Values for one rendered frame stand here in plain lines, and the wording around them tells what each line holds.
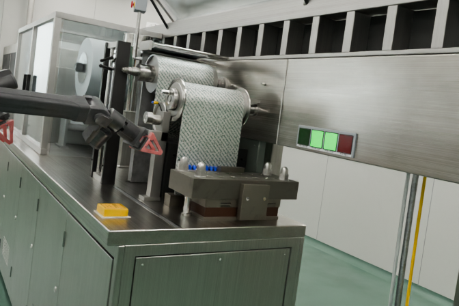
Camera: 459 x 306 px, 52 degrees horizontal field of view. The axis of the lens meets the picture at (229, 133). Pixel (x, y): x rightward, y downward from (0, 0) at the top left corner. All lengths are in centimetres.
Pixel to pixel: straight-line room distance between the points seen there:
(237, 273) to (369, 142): 55
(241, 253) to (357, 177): 315
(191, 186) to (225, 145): 31
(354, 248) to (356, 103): 326
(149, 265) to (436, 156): 78
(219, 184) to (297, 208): 372
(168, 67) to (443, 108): 99
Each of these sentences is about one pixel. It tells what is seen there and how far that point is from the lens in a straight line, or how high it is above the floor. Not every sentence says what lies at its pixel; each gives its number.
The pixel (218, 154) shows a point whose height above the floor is 108.
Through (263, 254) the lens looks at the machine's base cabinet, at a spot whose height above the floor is 81.
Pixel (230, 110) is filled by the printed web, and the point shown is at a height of 124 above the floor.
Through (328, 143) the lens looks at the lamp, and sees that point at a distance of 145.
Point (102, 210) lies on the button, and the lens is 138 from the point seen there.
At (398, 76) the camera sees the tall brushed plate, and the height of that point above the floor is 138.
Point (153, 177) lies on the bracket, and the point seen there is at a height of 98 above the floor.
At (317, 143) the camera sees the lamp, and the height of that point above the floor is 117.
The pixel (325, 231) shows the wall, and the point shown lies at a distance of 483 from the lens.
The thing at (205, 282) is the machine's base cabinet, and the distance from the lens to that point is 143.
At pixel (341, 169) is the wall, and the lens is 466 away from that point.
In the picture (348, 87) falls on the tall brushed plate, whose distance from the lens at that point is 143.
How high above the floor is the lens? 124
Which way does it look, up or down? 3 degrees down
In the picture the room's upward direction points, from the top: 7 degrees clockwise
